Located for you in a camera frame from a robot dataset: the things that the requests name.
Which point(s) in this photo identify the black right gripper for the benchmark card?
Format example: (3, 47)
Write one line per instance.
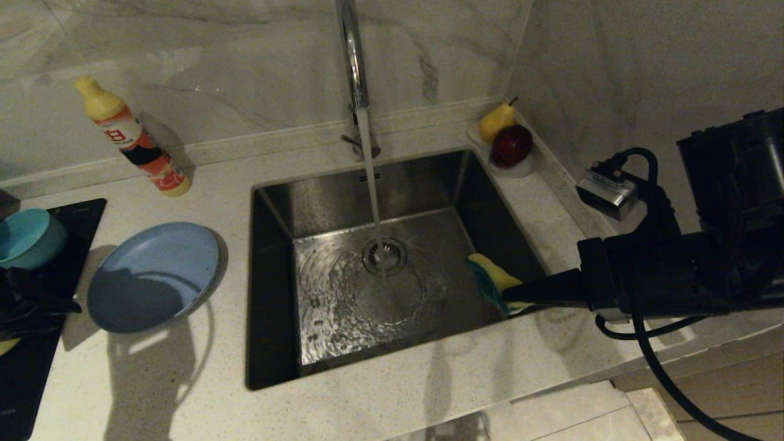
(686, 275)

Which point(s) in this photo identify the stainless steel sink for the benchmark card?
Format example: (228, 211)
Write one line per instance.
(429, 318)

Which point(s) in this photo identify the teal bowl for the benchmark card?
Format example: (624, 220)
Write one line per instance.
(30, 242)

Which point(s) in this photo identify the yellow bowl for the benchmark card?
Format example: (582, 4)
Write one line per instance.
(7, 346)

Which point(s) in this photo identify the running water stream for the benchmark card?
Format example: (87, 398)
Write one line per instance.
(370, 177)

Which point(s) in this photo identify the blue plate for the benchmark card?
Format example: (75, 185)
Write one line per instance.
(165, 263)

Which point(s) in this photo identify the small white dish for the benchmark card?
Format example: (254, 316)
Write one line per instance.
(520, 172)

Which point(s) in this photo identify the metal sink drain strainer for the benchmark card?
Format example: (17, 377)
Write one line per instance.
(392, 260)

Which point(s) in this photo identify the yellow pear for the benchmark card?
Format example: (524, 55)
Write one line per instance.
(493, 125)

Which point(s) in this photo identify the yellow sponge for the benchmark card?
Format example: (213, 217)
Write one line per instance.
(490, 278)

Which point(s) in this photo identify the chrome faucet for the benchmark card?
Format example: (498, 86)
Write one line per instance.
(354, 61)

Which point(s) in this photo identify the red apple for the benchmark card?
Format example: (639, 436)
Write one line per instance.
(510, 147)

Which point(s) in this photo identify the black induction cooktop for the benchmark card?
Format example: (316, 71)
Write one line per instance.
(30, 380)

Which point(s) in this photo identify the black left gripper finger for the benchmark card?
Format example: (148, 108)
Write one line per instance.
(24, 327)
(43, 294)

